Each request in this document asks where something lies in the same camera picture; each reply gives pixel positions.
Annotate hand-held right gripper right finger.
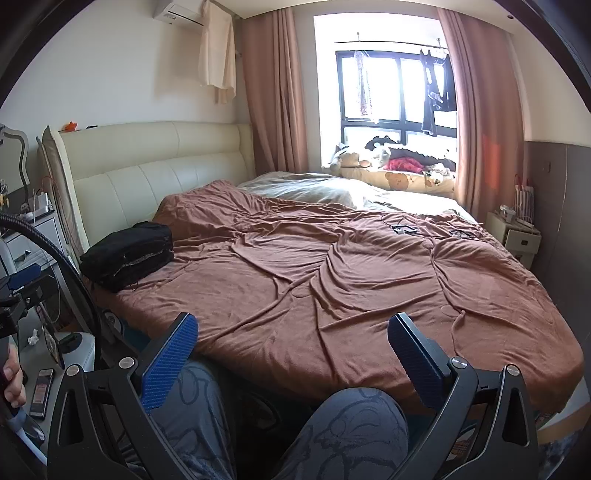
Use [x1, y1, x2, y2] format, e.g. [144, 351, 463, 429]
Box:
[387, 313, 542, 480]

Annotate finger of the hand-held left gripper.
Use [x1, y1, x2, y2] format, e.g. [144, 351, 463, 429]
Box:
[6, 263, 44, 292]

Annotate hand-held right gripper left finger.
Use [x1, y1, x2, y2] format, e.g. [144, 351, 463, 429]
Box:
[46, 312, 218, 480]

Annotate black pants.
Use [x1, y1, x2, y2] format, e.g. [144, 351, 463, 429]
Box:
[79, 220, 175, 293]

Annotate person's left hand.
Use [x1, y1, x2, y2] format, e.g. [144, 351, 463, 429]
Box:
[0, 344, 27, 412]

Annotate light blue fitted sheet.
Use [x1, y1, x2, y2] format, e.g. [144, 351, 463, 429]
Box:
[115, 318, 154, 352]

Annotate grey bedside table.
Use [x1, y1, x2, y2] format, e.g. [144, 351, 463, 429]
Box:
[0, 203, 66, 278]

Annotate person's left leg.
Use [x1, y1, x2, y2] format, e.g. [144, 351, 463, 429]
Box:
[122, 360, 242, 480]

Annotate black smartphone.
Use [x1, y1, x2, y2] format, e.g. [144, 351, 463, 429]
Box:
[28, 368, 55, 419]

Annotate brown upright cushion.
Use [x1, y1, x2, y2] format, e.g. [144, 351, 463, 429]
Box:
[39, 126, 71, 260]

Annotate person's legs in grey trousers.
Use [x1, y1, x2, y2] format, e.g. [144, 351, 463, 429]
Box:
[271, 388, 411, 480]

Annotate silver framed mirror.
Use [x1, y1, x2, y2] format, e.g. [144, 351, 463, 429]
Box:
[0, 122, 31, 195]

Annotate brown fleece blanket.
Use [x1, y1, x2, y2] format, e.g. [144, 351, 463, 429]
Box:
[99, 180, 585, 416]

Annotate cream padded headboard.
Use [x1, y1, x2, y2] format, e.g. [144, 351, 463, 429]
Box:
[58, 121, 256, 260]

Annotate white nightstand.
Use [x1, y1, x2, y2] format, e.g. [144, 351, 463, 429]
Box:
[485, 210, 542, 265]

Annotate dark patterned rug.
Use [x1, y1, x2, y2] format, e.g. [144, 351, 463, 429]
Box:
[539, 438, 591, 480]

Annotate bear print bolster pillow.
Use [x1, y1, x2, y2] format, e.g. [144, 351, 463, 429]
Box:
[339, 165, 458, 200]

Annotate red cloth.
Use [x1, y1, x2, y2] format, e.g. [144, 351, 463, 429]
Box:
[385, 157, 433, 175]

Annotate beige bed sheet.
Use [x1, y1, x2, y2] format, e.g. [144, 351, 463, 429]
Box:
[237, 172, 477, 223]

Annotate grey white plush toy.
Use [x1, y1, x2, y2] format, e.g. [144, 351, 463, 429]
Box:
[365, 138, 399, 169]

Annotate beige plush toy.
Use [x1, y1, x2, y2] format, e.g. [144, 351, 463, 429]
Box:
[329, 145, 366, 175]

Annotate pink curtain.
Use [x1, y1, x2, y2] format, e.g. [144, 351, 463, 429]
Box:
[436, 7, 528, 223]
[240, 8, 310, 179]

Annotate black hanging garment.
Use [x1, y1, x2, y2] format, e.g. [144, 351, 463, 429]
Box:
[419, 48, 458, 137]

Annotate patterned hanging garment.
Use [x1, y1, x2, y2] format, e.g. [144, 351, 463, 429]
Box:
[353, 48, 380, 123]

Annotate cream hanging garment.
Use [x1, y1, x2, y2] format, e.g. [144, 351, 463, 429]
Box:
[198, 0, 238, 105]

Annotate white air conditioner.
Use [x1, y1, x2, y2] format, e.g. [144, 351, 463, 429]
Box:
[152, 0, 206, 27]

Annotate thick black gripper cable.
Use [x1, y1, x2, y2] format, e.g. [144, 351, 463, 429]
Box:
[0, 216, 105, 361]

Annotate white wire rack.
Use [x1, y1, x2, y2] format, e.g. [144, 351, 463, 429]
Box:
[514, 185, 537, 228]

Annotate black clothes rail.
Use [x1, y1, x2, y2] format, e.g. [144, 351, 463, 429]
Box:
[334, 39, 451, 48]

